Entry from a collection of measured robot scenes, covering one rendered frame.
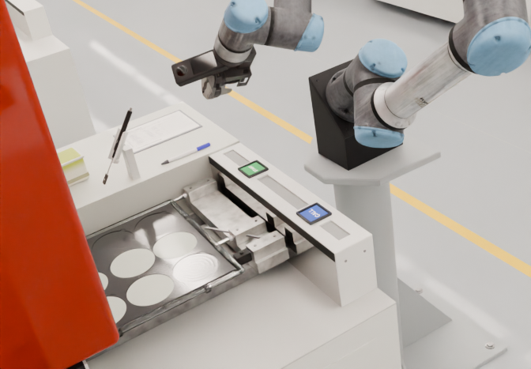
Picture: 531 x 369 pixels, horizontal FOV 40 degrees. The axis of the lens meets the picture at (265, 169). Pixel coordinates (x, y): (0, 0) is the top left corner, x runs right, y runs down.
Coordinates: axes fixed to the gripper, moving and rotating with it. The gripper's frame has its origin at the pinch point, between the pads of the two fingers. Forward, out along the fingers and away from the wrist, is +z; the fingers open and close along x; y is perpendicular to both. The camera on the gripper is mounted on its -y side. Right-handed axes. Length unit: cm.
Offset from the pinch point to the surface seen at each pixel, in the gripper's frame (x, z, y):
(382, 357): -66, -1, 22
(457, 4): 129, 203, 244
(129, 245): -26.4, 18.3, -21.5
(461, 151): 15, 143, 162
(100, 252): -26.2, 20.0, -28.0
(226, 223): -26.8, 15.6, 1.3
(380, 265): -41, 48, 53
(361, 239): -43.5, -15.3, 18.4
